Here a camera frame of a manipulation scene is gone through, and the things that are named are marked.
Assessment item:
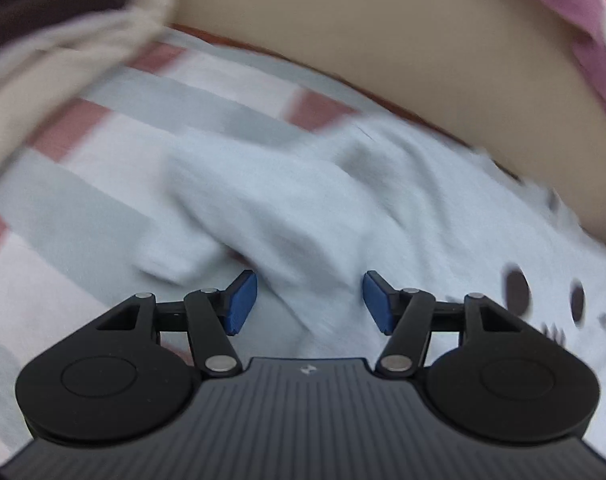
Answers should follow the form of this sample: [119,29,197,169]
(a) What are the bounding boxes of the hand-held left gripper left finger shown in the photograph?
[90,270,258,377]

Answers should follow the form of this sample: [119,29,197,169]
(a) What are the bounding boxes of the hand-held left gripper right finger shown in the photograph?
[362,270,526,378]

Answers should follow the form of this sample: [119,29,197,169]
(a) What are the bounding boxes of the light grey shirt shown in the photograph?
[138,120,606,461]

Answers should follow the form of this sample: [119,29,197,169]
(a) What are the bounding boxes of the checked blanket with bear print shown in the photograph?
[0,25,384,461]

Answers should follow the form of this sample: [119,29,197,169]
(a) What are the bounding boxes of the beige bed base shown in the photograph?
[133,0,606,251]

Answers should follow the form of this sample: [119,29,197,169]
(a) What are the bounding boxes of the folded cream garment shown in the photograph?
[0,0,179,196]

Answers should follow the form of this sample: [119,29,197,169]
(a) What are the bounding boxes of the folded dark brown garment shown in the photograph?
[0,0,134,56]

